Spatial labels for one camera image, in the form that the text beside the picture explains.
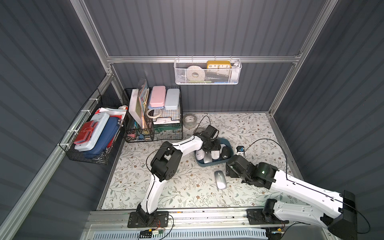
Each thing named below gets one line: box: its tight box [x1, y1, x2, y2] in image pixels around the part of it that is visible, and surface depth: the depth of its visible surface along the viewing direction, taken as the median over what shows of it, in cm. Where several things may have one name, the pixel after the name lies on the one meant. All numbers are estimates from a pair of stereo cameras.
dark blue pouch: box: [83, 117, 120, 158], surface depth 69 cm
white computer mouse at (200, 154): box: [195, 149, 205, 161], surface depth 94 cm
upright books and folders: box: [128, 79, 150, 129], surface depth 93 cm
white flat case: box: [74, 112, 110, 152], surface depth 66 cm
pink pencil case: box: [149, 85, 167, 108], surface depth 96 cm
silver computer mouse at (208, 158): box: [203, 151, 213, 164], surface depth 96 cm
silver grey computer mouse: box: [214, 170, 227, 190], surface depth 87 cm
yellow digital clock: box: [206, 60, 232, 69], surface depth 90 cm
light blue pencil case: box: [164, 88, 180, 110], surface depth 101 cm
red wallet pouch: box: [73, 120, 99, 144], surface depth 64 cm
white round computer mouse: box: [211, 150, 220, 160], surface depth 95 cm
